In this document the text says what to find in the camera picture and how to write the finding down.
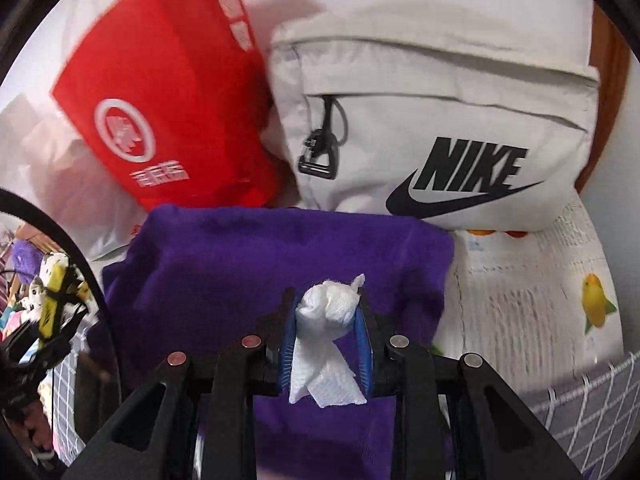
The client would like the white tissue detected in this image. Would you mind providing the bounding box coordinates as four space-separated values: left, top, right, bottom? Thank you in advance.
288 274 367 408

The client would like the yellow black pouch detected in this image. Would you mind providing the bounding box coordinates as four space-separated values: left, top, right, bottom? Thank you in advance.
38 252 72 341

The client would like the purple towel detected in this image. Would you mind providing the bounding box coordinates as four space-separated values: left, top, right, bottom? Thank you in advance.
98 202 457 480

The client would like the newspaper sheet with lemons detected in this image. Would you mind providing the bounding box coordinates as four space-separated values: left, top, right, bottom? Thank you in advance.
433 196 624 391

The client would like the white Miniso plastic bag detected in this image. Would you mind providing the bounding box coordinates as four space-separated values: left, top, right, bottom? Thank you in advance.
0 89 151 261

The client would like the grey checkered blanket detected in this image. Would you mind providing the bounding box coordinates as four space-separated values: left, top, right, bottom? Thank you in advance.
521 352 639 479

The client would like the red Haidilao paper bag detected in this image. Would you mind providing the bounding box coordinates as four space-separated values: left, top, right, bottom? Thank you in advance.
53 0 285 210

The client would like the grey Nike pouch bag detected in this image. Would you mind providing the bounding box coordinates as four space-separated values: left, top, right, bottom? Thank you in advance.
266 1 600 231

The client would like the black cable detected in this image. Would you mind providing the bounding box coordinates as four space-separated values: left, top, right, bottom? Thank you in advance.
0 186 122 391

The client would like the brown wooden door frame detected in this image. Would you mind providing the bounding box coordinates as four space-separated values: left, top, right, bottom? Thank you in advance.
575 4 631 193

